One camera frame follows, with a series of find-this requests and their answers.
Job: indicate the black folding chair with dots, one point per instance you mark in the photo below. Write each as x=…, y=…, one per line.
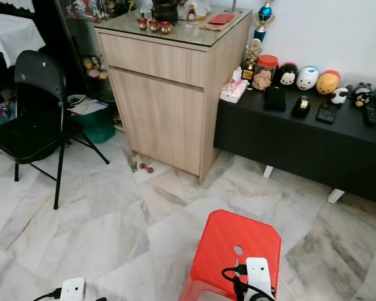
x=39, y=76

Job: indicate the green plastic bin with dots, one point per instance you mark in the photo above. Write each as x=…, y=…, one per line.
x=97, y=125

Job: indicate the white lace tablecloth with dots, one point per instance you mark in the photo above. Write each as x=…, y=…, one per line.
x=9, y=32

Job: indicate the glass display cabinet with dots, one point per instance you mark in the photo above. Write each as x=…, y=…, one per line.
x=78, y=34

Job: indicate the small red floor object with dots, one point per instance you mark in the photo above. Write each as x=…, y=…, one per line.
x=146, y=167

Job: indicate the light wooden cabinet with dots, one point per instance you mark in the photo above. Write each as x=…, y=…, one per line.
x=156, y=116

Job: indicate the small red cup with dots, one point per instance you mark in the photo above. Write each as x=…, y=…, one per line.
x=142, y=24
x=165, y=28
x=153, y=26

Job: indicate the dark teapot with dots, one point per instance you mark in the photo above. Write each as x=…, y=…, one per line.
x=165, y=10

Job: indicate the red plastic stool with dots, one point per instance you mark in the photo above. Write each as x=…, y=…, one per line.
x=225, y=235

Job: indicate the pink tissue pack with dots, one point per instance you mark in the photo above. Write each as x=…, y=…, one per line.
x=233, y=90

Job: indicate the white ceramic figurine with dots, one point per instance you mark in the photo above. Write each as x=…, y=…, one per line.
x=198, y=7

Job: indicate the red envelope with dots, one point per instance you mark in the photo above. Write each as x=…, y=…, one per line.
x=220, y=20

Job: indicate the gold trophy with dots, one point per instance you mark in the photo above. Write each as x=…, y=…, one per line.
x=252, y=58

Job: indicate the red lidded snack jar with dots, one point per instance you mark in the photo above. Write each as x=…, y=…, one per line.
x=264, y=75

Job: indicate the black box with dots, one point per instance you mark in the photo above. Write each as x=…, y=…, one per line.
x=275, y=100

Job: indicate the black low bench cabinet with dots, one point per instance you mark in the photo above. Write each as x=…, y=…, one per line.
x=294, y=147

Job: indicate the black mouse plush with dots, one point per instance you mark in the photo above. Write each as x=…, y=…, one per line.
x=287, y=75

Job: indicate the blue trophy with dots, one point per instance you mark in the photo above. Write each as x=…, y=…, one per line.
x=265, y=14

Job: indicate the black tape dispenser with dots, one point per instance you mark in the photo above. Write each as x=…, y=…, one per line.
x=301, y=107

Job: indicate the white round plush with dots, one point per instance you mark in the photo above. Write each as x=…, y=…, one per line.
x=308, y=78

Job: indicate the orange round plush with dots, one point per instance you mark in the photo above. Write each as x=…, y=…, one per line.
x=328, y=83

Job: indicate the small panda figurine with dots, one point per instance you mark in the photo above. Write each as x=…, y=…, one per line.
x=339, y=96

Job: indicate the black bear figurine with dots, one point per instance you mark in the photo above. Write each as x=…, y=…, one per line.
x=363, y=95

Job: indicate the black remote control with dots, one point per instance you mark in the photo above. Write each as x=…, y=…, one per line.
x=370, y=115

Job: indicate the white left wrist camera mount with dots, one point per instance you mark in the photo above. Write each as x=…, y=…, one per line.
x=73, y=290

